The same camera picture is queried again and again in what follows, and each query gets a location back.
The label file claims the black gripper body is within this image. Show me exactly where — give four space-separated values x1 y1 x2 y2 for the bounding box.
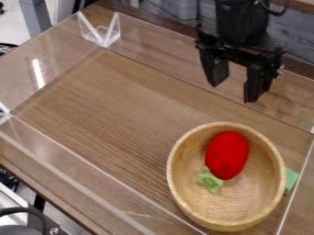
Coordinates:
195 0 288 74

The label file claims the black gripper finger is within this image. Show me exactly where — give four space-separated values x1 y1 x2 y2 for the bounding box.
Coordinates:
245 62 278 103
199 50 230 87

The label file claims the red toy with green stem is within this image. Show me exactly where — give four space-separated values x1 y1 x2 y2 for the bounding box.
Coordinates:
197 131 250 194

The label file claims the brown wooden bowl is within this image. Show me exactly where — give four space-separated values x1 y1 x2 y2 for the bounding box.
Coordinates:
167 122 286 232

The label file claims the green flat block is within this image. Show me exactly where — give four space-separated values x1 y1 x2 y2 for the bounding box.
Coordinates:
285 168 300 195

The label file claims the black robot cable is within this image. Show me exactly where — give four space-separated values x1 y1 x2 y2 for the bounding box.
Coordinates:
257 0 290 17

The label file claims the clear acrylic tray enclosure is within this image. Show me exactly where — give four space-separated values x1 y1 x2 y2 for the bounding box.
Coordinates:
0 6 314 235

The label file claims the grey post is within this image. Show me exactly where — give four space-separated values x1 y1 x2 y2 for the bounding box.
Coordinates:
19 0 52 38

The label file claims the black metal bracket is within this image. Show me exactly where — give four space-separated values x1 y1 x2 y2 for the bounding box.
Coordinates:
27 206 71 235

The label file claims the black cable at lower left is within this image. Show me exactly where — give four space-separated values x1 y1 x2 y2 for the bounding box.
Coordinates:
0 207 50 235

